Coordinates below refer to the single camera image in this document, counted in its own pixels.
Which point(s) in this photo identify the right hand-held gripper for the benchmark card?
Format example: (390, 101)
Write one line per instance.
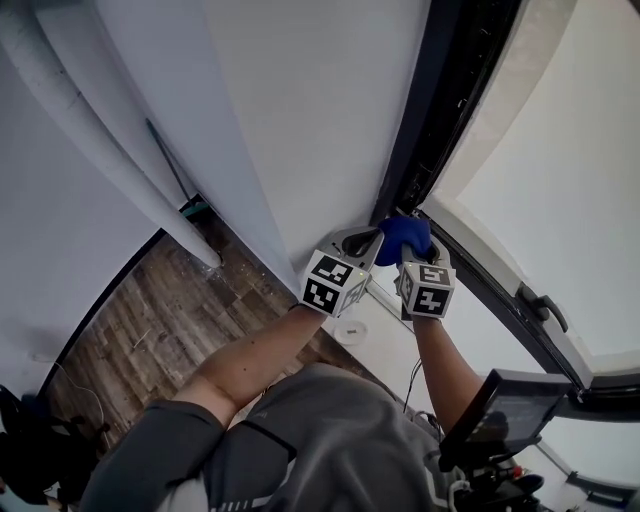
(427, 292)

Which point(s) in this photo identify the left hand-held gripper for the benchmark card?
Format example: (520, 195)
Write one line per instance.
(327, 285)

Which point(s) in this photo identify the blue microfibre cloth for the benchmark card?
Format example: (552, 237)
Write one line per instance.
(402, 240)

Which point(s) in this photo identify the person's right forearm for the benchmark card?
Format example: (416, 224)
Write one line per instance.
(445, 370)

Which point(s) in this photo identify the person's left forearm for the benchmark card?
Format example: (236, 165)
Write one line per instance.
(250, 360)

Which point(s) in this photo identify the white round floor socket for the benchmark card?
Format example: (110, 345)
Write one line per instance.
(351, 331)

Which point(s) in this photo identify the teal floor brush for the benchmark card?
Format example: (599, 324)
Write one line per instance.
(192, 209)

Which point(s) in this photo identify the black tablet screen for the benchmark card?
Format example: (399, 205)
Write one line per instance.
(520, 405)

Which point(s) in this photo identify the person's grey shirt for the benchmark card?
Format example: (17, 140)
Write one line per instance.
(325, 440)

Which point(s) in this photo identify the white vertical pipe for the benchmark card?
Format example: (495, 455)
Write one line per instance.
(100, 135)

